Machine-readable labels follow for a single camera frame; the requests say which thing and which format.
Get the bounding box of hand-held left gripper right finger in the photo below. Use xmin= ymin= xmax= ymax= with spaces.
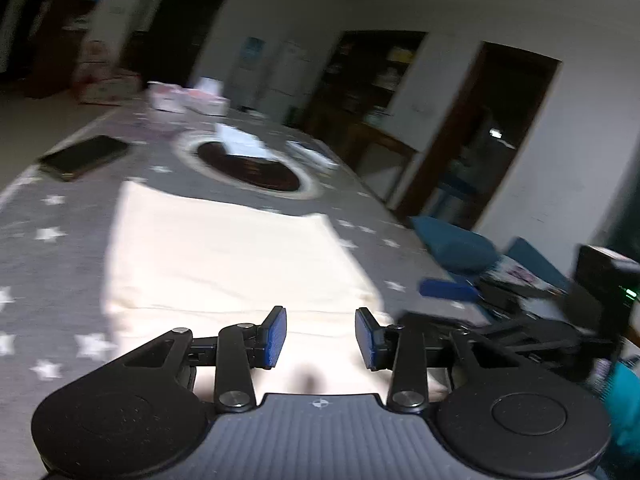
xmin=354 ymin=307 xmax=521 ymax=413

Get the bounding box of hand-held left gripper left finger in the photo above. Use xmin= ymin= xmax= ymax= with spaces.
xmin=120 ymin=305 xmax=288 ymax=413

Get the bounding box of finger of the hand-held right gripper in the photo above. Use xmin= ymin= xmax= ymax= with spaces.
xmin=419 ymin=277 xmax=568 ymax=316
xmin=397 ymin=311 xmax=581 ymax=356

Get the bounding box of cream garment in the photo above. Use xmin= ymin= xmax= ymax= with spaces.
xmin=102 ymin=180 xmax=451 ymax=406

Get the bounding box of patterned pillow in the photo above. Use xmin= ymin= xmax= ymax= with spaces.
xmin=492 ymin=255 xmax=561 ymax=293

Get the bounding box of small blue table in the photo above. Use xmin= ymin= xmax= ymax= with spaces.
xmin=435 ymin=172 xmax=483 ymax=216

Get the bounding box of wooden side table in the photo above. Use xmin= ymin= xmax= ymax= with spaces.
xmin=345 ymin=120 xmax=421 ymax=201

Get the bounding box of round black induction cooktop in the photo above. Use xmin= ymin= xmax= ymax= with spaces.
xmin=175 ymin=132 xmax=323 ymax=200

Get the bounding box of white remote control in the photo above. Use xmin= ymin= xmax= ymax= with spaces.
xmin=286 ymin=140 xmax=338 ymax=170

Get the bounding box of white tissue paper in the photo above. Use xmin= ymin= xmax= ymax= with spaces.
xmin=215 ymin=122 xmax=268 ymax=158

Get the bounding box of grey star-print tablecloth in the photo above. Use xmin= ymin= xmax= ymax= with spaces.
xmin=0 ymin=92 xmax=491 ymax=461

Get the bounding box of dark wooden display cabinet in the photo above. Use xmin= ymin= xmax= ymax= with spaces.
xmin=305 ymin=30 xmax=428 ymax=136

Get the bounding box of pink tissue box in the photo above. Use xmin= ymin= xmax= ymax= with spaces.
xmin=185 ymin=77 xmax=230 ymax=116

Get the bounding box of white refrigerator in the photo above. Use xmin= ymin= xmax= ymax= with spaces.
xmin=265 ymin=40 xmax=321 ymax=111

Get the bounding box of black smartphone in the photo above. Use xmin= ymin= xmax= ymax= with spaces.
xmin=37 ymin=135 xmax=130 ymax=182

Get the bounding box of water dispenser with blue bottle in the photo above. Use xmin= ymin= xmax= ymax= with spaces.
xmin=227 ymin=35 xmax=266 ymax=106

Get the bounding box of dark wooden door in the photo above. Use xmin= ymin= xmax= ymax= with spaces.
xmin=127 ymin=0 xmax=233 ymax=88

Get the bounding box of narrow wooden shelf unit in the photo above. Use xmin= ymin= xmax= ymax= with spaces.
xmin=25 ymin=0 xmax=108 ymax=98

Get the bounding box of wooden door frame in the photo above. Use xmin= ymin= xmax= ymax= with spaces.
xmin=395 ymin=40 xmax=563 ymax=231

